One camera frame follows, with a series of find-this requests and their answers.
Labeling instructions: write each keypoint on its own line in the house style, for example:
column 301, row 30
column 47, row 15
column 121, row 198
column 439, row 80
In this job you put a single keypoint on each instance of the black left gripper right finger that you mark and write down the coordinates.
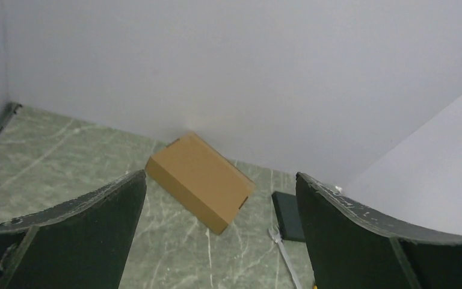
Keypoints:
column 351, row 245

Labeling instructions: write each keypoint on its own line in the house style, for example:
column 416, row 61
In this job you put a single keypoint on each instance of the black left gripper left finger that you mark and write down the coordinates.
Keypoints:
column 80, row 243

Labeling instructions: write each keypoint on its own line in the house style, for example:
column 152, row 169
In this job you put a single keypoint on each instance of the brown cardboard express box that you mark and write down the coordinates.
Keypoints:
column 202, row 180

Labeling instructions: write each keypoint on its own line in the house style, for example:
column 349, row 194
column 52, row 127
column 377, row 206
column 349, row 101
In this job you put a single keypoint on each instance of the black rectangular box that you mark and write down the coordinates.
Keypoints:
column 288, row 219

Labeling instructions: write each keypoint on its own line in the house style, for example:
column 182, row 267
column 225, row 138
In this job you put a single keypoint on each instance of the silver open-end wrench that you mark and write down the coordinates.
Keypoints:
column 274, row 233

